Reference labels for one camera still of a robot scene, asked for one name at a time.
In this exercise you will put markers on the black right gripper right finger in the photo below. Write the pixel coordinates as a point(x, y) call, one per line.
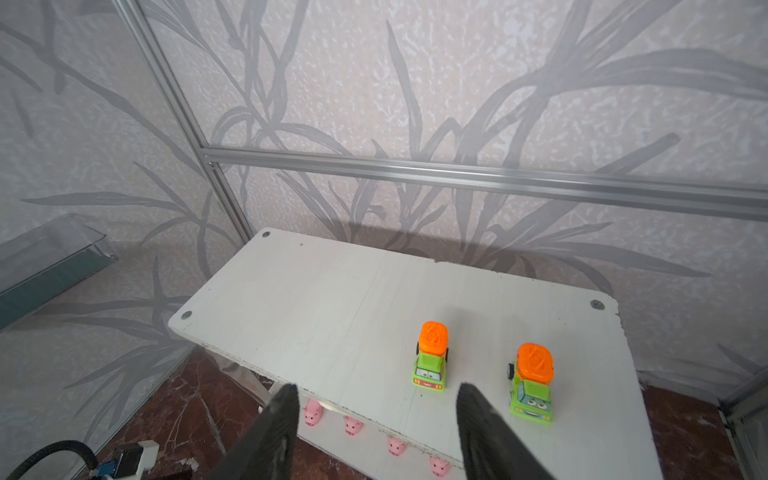
point(490, 449)

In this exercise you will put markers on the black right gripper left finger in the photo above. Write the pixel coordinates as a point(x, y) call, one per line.
point(266, 449)

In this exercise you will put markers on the pink pig toy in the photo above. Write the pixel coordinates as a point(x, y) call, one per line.
point(396, 447)
point(313, 412)
point(439, 467)
point(352, 426)

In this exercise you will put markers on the green truck orange load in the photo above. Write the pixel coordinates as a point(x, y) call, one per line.
point(430, 368)
point(530, 375)

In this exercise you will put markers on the white two-tier shelf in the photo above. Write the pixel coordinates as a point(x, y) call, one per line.
point(383, 340)

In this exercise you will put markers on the aluminium frame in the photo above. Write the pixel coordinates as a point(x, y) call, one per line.
point(621, 145)

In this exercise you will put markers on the clear plastic wall bin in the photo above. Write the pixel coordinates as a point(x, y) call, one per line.
point(42, 264)

